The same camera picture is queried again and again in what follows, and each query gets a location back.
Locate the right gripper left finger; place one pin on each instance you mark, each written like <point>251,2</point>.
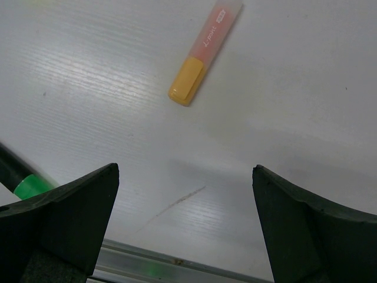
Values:
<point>57,236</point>

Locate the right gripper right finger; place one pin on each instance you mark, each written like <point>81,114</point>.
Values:
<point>312,239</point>

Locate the black green highlighter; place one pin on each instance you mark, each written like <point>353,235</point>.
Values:
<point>20,178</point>

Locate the clear orange highlighter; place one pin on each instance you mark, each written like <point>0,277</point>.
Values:
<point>203,51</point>

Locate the aluminium front rail frame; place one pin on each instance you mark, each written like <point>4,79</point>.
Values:
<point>118,262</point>

